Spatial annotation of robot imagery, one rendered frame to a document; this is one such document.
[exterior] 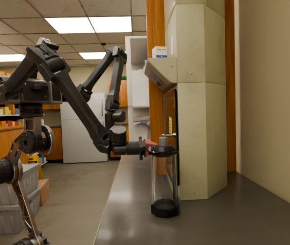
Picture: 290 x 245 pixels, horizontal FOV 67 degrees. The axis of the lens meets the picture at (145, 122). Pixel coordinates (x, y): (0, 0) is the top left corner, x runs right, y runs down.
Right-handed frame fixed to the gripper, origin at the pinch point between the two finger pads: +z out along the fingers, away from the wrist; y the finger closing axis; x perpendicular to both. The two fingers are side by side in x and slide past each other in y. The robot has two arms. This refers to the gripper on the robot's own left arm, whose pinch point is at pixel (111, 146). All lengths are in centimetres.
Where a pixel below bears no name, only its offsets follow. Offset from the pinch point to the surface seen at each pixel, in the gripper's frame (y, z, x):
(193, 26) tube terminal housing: 39, -52, -46
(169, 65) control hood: 29, -38, -46
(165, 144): 25, -8, -56
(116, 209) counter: 7, 16, -51
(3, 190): -130, 59, 110
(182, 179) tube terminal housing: 33, 8, -46
